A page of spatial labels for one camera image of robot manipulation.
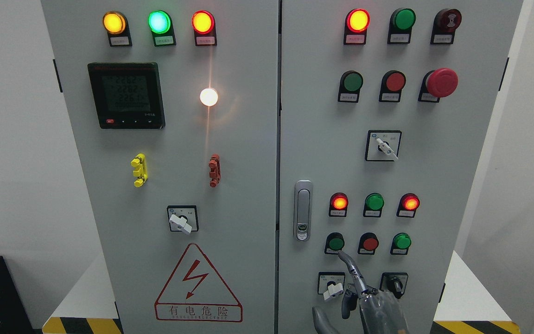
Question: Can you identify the black digital power meter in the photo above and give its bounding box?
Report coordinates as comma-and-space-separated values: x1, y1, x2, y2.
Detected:
88, 63, 165, 129

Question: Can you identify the lower right green push button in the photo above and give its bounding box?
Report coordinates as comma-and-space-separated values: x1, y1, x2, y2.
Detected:
390, 232, 413, 255

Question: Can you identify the red push button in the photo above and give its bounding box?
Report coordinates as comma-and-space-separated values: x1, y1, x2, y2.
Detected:
357, 232, 379, 255
379, 70, 406, 103

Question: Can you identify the green indicator lamp top left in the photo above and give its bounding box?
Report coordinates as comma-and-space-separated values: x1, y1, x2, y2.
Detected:
147, 10, 176, 46

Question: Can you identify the red indicator lamp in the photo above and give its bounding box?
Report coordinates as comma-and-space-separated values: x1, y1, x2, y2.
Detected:
396, 193, 420, 218
343, 8, 370, 45
328, 193, 349, 217
191, 10, 217, 46

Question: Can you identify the red indicator lamp top left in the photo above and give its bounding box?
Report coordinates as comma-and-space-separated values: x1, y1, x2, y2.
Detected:
191, 10, 217, 46

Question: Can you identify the red high voltage warning sign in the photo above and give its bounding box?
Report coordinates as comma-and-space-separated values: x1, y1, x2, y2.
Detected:
154, 243, 243, 322

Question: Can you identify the yellow indicator lamp top left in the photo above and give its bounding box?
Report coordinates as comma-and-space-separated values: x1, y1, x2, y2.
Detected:
102, 11, 132, 47

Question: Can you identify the upper green push button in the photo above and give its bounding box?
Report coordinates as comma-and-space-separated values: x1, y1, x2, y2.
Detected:
337, 71, 364, 103

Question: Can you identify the upper white lever selector switch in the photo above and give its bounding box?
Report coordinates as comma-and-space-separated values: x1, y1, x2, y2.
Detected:
365, 130, 402, 161

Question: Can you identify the left door white selector switch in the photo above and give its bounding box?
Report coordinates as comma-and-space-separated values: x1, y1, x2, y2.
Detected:
166, 205, 199, 235

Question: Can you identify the grey electrical control cabinet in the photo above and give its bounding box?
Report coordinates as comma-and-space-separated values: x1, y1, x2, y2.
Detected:
42, 0, 522, 334

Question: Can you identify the lower right red indicator lamp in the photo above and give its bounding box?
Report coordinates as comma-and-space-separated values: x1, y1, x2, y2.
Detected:
396, 193, 420, 218

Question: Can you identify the dark red buzzer alarm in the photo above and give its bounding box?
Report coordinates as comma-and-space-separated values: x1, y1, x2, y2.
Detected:
430, 8, 462, 45

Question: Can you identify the lower left red indicator lamp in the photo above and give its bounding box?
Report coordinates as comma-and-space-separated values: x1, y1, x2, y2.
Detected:
328, 193, 349, 217

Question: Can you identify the bottom white selector switch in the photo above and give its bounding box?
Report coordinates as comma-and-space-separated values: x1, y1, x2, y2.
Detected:
318, 271, 345, 302

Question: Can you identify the white lit indicator lamp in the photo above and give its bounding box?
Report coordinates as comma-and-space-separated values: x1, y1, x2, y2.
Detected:
199, 87, 219, 107

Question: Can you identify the bottom black rotary switch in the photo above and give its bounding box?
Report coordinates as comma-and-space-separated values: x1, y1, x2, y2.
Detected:
379, 271, 408, 299

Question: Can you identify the green indicator lamp top right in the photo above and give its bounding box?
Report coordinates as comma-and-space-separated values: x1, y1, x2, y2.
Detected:
387, 8, 417, 45

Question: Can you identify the green indicator lamp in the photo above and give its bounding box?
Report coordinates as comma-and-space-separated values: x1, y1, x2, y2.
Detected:
387, 8, 417, 45
363, 193, 384, 218
147, 10, 176, 46

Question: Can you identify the lower middle green indicator lamp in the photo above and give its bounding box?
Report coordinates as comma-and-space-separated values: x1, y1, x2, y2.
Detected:
363, 193, 384, 218

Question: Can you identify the lower red push button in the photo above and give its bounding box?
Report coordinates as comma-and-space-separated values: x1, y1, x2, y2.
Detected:
357, 232, 379, 255

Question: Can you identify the silver cabinet door handle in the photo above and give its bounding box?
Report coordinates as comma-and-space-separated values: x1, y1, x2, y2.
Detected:
294, 180, 313, 241

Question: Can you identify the red indicator lamp top right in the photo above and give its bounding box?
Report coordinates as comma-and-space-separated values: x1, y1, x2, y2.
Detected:
343, 8, 370, 45

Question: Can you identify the green push button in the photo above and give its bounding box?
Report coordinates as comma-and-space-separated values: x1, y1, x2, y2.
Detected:
337, 71, 364, 103
390, 232, 413, 255

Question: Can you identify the red emergency stop mushroom button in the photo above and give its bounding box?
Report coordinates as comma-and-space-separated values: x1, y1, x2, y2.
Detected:
418, 68, 458, 103

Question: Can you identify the green start button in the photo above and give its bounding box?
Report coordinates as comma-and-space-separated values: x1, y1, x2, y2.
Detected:
324, 232, 345, 255

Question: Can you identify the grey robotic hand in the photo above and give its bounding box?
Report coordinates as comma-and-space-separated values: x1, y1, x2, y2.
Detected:
338, 251, 409, 334

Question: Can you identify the upper red push button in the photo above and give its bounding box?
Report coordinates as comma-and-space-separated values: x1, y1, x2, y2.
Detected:
379, 70, 406, 103

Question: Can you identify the white platform with hazard stripes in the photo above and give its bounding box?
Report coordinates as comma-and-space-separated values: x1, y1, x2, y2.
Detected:
42, 252, 521, 334

